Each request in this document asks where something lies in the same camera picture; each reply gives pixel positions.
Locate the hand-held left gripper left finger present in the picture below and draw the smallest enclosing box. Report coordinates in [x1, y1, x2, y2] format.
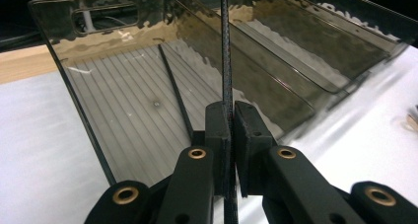
[157, 101, 232, 224]

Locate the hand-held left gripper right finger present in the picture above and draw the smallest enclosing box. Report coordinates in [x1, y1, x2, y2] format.
[234, 101, 363, 224]

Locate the black chopstick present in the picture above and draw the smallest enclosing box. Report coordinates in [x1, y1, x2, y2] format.
[220, 0, 240, 224]
[157, 44, 195, 142]

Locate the smoky clear plastic bin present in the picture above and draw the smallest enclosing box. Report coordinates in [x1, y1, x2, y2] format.
[183, 0, 400, 95]
[28, 0, 316, 187]
[269, 0, 418, 45]

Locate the white metal desk frame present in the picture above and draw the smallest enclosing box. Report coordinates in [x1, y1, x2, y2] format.
[76, 0, 98, 33]

